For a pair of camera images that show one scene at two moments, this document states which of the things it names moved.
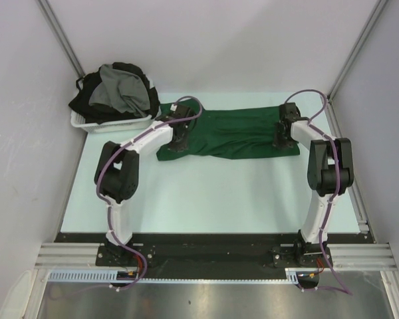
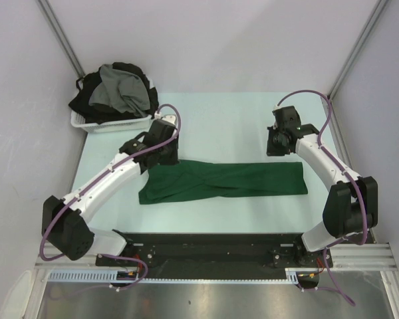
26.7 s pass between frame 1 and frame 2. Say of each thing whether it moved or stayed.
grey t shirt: stayed
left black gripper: moved
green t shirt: moved
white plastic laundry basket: stayed
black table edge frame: stayed
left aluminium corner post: stayed
